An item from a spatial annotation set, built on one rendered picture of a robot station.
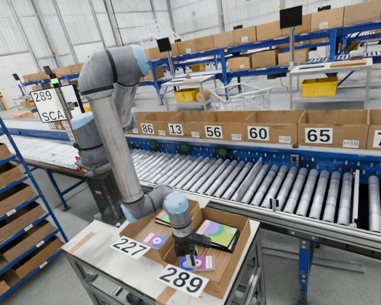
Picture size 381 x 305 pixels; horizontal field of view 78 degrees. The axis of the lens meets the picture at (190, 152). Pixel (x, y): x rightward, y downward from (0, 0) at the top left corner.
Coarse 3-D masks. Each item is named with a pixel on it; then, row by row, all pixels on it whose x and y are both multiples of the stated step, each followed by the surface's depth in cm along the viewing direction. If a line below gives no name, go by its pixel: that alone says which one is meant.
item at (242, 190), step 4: (260, 160) 176; (256, 164) 170; (260, 164) 177; (256, 168) 171; (260, 168) 178; (252, 172) 164; (256, 172) 172; (248, 176) 158; (252, 176) 165; (244, 180) 155; (248, 180) 159; (252, 180) 166; (244, 184) 154; (248, 184) 159; (240, 188) 148; (244, 188) 154; (248, 188) 160; (240, 192) 149; (244, 192) 155; (240, 196) 149; (240, 200) 150
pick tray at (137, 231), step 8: (192, 200) 140; (192, 208) 133; (152, 216) 147; (192, 216) 133; (128, 224) 131; (136, 224) 136; (144, 224) 141; (152, 224) 141; (120, 232) 126; (128, 232) 131; (136, 232) 136; (144, 232) 136; (152, 232) 134; (160, 232) 133; (168, 232) 132; (136, 240) 131; (168, 240) 116; (152, 248) 112; (160, 248) 111; (168, 248) 116; (144, 256) 121; (152, 256) 115; (160, 256) 112
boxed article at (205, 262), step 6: (198, 258) 111; (204, 258) 110; (210, 258) 110; (180, 264) 110; (198, 264) 108; (204, 264) 107; (210, 264) 107; (186, 270) 107; (192, 270) 106; (198, 270) 106; (204, 270) 106; (210, 270) 105
